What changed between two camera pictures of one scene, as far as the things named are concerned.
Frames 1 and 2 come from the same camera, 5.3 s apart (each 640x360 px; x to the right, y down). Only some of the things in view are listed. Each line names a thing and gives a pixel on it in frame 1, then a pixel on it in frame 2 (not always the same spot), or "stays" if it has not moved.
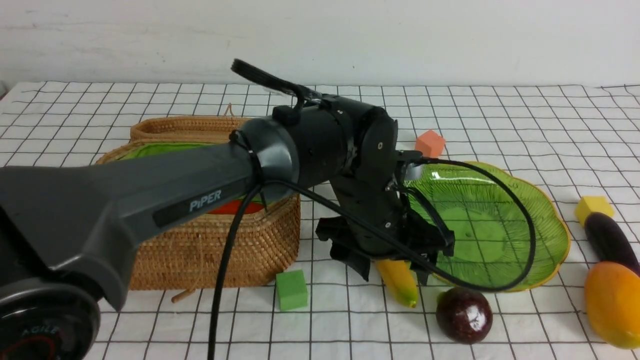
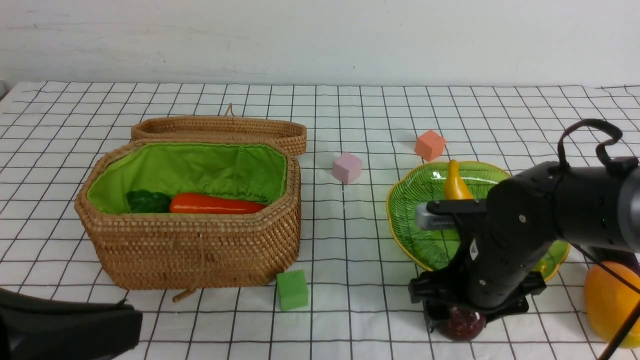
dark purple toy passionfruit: [463, 315] stays
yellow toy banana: [401, 279] → [455, 188]
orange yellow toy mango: [612, 292] stays
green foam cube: [292, 289] stays
